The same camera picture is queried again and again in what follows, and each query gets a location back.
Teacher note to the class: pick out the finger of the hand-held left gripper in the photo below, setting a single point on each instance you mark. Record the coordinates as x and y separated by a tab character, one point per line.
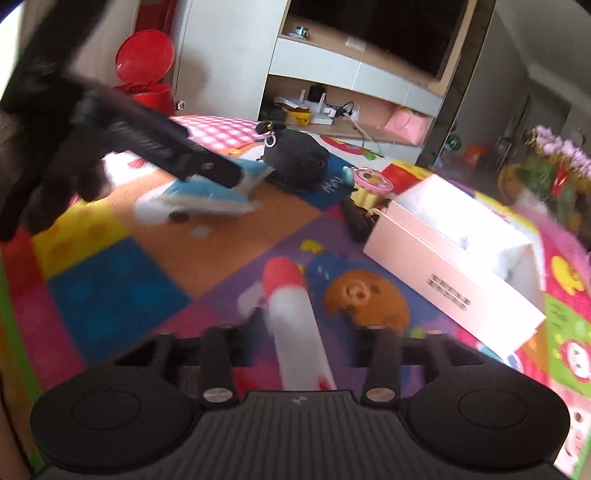
157	138

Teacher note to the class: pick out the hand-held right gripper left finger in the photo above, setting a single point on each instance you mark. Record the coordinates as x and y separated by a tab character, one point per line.
217	364

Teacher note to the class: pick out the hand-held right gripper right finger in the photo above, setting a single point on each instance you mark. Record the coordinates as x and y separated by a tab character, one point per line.
383	364

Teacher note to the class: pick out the blue and white packet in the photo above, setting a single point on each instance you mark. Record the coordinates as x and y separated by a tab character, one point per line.
198	201

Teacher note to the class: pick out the white tube with red cap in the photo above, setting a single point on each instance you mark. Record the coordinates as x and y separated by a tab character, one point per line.
295	314

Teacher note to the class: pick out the pink cardboard box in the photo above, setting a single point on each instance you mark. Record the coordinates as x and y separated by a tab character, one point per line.
443	272

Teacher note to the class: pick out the black plush toy with keyring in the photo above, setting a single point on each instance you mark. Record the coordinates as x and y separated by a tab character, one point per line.
298	159

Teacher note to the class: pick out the pink round toy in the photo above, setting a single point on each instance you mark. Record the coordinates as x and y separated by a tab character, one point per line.
371	182

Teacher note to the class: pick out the red pedal bin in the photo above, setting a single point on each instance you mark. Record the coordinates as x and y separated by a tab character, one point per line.
145	69

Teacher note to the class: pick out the colourful cartoon play mat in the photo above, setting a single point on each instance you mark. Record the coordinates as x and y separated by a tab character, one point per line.
115	277

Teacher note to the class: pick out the yellow box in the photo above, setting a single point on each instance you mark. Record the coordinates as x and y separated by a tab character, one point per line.
298	117

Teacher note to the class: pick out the white router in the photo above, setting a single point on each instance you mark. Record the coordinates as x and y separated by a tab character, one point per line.
316	108

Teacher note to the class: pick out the silver object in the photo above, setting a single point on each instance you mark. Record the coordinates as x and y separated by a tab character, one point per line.
300	32

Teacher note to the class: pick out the white socket plate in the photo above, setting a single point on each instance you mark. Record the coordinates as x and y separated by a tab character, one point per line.
355	44

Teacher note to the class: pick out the orange box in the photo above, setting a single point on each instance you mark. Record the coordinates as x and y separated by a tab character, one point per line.
475	155

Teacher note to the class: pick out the watermelon ball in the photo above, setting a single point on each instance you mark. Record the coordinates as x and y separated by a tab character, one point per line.
453	142

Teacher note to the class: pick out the pink gift bag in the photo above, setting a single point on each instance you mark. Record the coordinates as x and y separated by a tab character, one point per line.
408	125

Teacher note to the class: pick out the black television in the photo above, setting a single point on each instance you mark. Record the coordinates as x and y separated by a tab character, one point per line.
388	27

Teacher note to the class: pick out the pink orchid plant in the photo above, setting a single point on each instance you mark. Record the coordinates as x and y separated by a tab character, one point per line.
554	170

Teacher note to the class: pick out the white wall shelf unit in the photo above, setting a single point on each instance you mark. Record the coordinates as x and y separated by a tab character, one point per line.
221	55

